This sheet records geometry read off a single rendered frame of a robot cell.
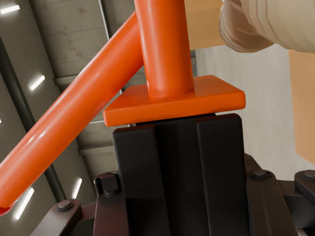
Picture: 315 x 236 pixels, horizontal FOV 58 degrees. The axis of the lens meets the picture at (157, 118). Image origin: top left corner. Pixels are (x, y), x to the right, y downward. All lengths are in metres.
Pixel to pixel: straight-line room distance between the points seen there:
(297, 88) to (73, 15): 12.38
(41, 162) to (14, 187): 0.02
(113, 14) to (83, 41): 1.71
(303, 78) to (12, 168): 0.26
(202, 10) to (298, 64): 1.38
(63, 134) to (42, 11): 12.82
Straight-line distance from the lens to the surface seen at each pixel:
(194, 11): 1.67
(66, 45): 12.96
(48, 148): 0.17
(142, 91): 0.16
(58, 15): 12.78
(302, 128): 0.33
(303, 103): 0.32
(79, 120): 0.16
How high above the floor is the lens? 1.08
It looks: 4 degrees up
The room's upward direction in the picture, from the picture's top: 98 degrees counter-clockwise
